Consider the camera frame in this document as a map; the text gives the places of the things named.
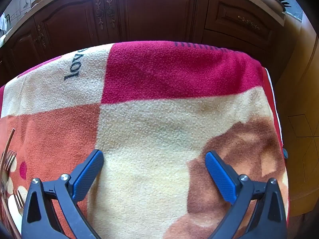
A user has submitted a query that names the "patterned fleece blanket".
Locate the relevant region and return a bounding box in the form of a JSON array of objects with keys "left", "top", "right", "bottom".
[{"left": 1, "top": 41, "right": 289, "bottom": 238}]

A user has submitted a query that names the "wooden door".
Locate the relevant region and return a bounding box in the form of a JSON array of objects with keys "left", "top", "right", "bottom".
[{"left": 275, "top": 16, "right": 318, "bottom": 216}]

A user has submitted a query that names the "dark wooden chopstick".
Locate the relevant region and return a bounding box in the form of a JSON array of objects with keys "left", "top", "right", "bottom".
[{"left": 1, "top": 128, "right": 15, "bottom": 178}]

